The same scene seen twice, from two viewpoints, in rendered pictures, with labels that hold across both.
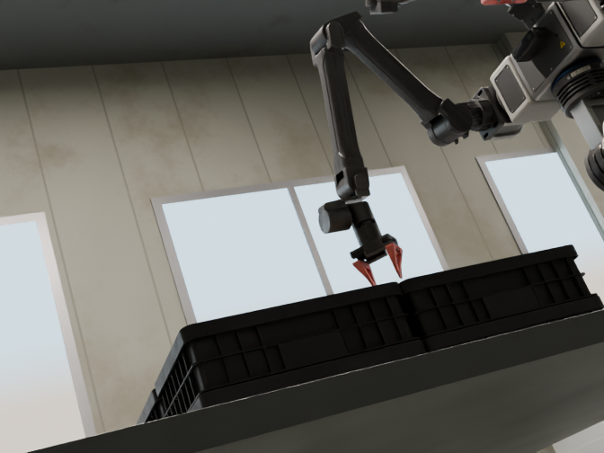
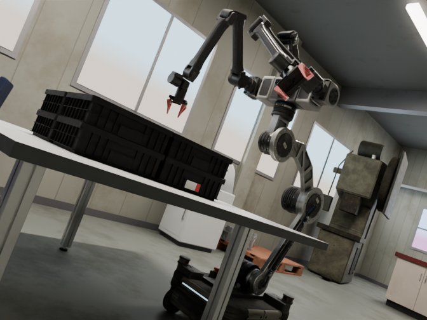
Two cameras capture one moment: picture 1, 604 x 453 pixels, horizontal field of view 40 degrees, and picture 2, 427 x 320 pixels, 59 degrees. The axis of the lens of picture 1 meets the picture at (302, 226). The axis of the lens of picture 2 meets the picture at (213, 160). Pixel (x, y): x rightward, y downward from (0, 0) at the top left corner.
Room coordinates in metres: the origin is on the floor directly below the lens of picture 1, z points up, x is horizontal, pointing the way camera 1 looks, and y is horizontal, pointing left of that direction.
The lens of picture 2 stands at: (-0.26, 0.11, 0.75)
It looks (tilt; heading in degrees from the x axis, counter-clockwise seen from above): 4 degrees up; 345
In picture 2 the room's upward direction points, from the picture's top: 20 degrees clockwise
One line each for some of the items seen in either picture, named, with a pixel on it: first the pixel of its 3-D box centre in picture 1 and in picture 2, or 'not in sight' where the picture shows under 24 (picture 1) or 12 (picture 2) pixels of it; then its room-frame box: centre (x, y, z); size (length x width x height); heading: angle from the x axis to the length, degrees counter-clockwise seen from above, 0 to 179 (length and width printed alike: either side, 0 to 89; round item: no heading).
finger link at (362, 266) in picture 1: (374, 269); (172, 106); (1.81, -0.12, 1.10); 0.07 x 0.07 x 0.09; 71
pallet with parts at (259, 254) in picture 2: not in sight; (262, 249); (4.83, -2.43, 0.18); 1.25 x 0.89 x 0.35; 118
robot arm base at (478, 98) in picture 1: (475, 114); (248, 83); (1.96, -0.53, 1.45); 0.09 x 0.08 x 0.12; 28
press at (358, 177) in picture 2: not in sight; (354, 208); (5.68, -4.31, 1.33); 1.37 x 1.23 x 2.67; 120
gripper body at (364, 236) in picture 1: (369, 238); (180, 96); (1.81, -0.14, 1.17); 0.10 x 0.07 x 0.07; 71
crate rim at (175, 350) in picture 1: (275, 341); (121, 115); (1.44, 0.12, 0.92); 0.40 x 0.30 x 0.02; 116
